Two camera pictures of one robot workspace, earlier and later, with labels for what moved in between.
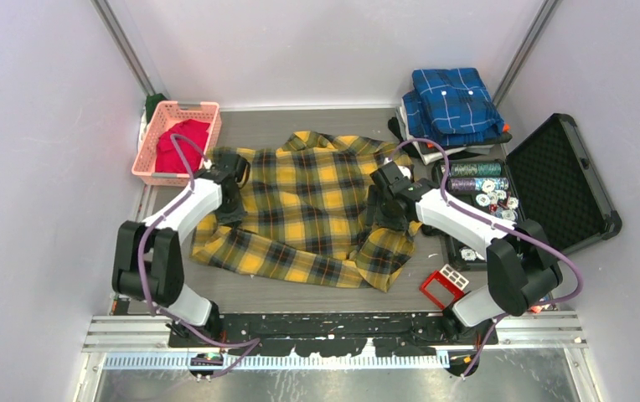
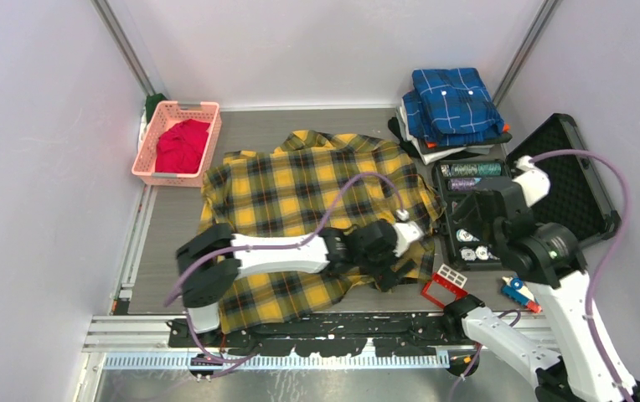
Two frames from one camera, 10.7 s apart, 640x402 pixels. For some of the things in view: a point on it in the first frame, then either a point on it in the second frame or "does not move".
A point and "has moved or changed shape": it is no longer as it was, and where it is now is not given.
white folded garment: (428, 157) does not move
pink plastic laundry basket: (167, 113) does not move
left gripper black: (235, 218) -> (384, 274)
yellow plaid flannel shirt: (308, 218) has moved or changed shape
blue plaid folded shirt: (447, 106) does not move
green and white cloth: (152, 103) does not move
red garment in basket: (167, 157) does not move
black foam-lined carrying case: (547, 175) does not move
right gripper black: (374, 213) -> (463, 211)
